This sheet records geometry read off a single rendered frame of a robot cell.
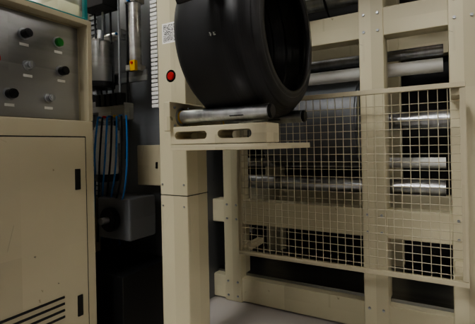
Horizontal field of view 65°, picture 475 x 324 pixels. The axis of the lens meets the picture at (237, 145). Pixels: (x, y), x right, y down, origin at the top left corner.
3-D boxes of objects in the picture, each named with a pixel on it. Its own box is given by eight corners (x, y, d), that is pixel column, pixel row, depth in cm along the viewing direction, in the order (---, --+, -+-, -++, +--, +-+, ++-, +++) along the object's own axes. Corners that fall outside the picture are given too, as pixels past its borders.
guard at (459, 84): (238, 254, 170) (235, 102, 170) (240, 252, 171) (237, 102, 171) (469, 288, 124) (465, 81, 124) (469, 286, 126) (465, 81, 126)
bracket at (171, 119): (163, 131, 123) (162, 102, 123) (226, 133, 158) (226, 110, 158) (171, 131, 122) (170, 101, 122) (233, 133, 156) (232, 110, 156)
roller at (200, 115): (186, 121, 130) (178, 125, 126) (182, 109, 128) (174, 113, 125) (277, 114, 112) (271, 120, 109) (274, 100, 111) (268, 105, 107)
